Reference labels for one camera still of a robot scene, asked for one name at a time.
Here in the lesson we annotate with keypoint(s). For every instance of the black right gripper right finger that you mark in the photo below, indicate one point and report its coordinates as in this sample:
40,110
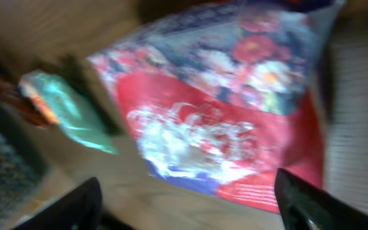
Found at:
300,203

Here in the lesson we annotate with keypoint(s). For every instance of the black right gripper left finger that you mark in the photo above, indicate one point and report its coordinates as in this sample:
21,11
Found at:
81,208

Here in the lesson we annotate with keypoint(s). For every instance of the teal wet wipes pack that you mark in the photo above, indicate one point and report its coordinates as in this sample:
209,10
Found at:
77,117

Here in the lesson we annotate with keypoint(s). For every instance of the orange tissue pack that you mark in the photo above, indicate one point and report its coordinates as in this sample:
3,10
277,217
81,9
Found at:
36,99

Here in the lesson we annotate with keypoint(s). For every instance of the red and purple snack pack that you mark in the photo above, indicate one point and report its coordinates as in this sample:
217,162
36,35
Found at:
218,98

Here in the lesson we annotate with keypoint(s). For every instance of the brown red snack bar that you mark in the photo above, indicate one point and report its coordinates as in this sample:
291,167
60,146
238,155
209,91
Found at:
11,96

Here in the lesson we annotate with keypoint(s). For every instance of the grey plastic mesh basket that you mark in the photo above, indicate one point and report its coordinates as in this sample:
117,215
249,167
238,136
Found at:
21,166

